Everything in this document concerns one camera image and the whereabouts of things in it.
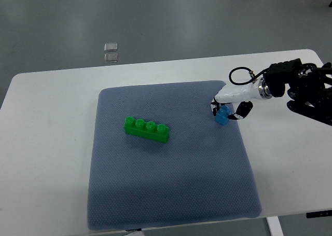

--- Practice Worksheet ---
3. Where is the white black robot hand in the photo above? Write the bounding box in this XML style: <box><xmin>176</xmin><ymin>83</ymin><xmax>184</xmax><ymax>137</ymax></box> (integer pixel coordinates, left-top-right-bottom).
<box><xmin>211</xmin><ymin>82</ymin><xmax>269</xmax><ymax>120</ymax></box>

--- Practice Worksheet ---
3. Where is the long green block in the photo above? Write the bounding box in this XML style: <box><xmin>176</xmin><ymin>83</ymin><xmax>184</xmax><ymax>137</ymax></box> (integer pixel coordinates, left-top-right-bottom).
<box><xmin>123</xmin><ymin>117</ymin><xmax>170</xmax><ymax>143</ymax></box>

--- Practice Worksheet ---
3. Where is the white table leg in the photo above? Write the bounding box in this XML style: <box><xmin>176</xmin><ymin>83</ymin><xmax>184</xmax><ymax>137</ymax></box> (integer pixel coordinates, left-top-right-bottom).
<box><xmin>266</xmin><ymin>216</ymin><xmax>284</xmax><ymax>236</ymax></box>

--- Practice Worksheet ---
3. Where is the black table control panel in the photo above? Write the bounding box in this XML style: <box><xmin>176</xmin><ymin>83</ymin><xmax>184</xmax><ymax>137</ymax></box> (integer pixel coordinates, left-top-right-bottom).
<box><xmin>306</xmin><ymin>210</ymin><xmax>332</xmax><ymax>218</ymax></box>

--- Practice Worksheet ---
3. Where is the blue-grey fabric mat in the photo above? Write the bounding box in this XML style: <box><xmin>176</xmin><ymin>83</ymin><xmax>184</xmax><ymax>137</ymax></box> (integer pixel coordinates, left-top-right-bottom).
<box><xmin>88</xmin><ymin>80</ymin><xmax>261</xmax><ymax>230</ymax></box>

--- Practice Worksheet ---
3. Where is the small blue block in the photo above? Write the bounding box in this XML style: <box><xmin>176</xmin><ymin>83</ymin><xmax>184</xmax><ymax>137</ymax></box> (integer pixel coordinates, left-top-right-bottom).
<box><xmin>215</xmin><ymin>105</ymin><xmax>231</xmax><ymax>126</ymax></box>

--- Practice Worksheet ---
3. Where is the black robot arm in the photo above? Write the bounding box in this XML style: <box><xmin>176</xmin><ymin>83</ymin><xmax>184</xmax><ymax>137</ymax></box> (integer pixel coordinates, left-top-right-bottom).
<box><xmin>262</xmin><ymin>59</ymin><xmax>331</xmax><ymax>126</ymax></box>

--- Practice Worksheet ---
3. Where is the upper metal floor plate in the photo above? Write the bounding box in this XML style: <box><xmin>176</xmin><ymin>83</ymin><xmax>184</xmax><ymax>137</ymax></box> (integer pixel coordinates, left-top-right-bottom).
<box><xmin>104</xmin><ymin>43</ymin><xmax>118</xmax><ymax>52</ymax></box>

